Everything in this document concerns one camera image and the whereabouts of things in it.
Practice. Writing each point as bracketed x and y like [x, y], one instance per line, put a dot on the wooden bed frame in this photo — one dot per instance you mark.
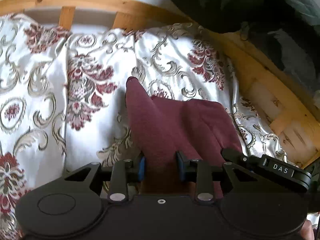
[293, 117]

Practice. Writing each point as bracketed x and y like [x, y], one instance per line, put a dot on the floral white bedspread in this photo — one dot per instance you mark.
[63, 98]

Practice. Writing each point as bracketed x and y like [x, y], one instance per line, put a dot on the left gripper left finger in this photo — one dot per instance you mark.
[138, 168]

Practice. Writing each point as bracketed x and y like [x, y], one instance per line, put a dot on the maroon small garment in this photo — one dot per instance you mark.
[161, 127]

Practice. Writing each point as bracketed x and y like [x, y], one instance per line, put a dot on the black puffer jacket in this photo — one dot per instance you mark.
[286, 31]

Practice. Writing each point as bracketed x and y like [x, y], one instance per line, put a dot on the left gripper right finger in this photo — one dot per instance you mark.
[187, 168]

